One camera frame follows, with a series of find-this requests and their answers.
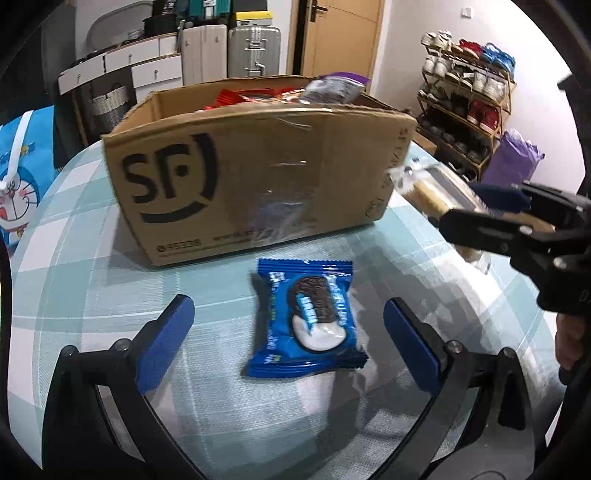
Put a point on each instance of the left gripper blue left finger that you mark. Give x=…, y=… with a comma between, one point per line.
x=158, y=342

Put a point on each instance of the person's right hand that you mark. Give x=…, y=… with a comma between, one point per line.
x=569, y=340

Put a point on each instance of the blue Doraemon tote bag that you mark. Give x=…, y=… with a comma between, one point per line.
x=27, y=170

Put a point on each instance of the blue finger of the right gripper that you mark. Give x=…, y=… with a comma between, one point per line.
x=481, y=231
x=504, y=199

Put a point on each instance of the purple white snack bag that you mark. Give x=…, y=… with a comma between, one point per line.
x=335, y=88

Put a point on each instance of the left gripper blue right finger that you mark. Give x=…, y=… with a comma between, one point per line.
x=420, y=346

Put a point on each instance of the clear biscuit pack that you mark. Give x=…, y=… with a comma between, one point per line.
x=435, y=189

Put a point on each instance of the shoe rack with shoes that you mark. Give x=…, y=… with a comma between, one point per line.
x=465, y=100

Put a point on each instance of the purple plastic bag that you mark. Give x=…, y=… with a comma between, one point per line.
x=514, y=161

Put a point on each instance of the woven laundry basket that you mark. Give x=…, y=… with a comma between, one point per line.
x=107, y=108

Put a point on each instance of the beige suitcase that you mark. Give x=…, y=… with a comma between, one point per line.
x=204, y=54

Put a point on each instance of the wooden door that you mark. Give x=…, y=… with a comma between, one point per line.
x=333, y=36

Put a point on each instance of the silver suitcase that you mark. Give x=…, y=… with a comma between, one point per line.
x=253, y=51

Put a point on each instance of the white drawer desk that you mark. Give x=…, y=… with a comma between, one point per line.
x=154, y=64

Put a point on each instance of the SF cardboard box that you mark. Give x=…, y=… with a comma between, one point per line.
x=194, y=183

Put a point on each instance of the red chip bag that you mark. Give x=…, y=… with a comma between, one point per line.
x=259, y=96

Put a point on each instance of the blue oreo pack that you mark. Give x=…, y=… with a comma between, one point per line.
x=310, y=328

